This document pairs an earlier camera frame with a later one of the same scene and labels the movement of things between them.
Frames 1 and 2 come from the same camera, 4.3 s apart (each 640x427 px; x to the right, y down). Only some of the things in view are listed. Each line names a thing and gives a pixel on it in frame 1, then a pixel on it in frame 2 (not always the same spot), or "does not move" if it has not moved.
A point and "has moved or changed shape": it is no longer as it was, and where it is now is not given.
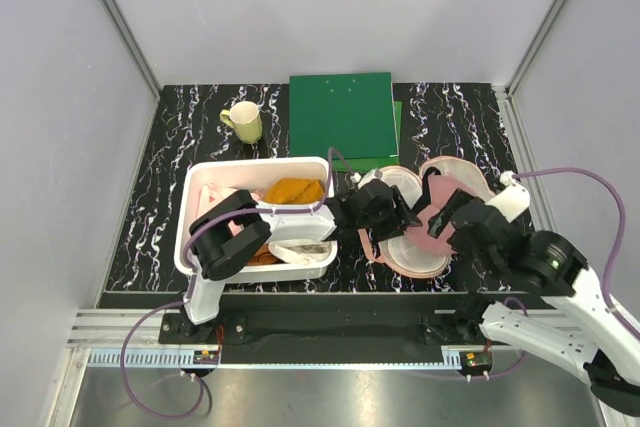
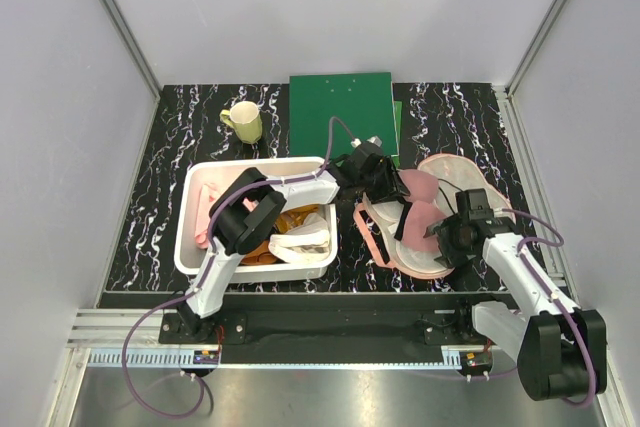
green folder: x=351 y=118 does not move
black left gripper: x=398 y=217 to x=390 y=183
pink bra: x=442 y=189 has moved or changed shape
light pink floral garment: x=210 y=195 does not move
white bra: x=300 y=251 does not move
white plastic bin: x=280 y=183 does not move
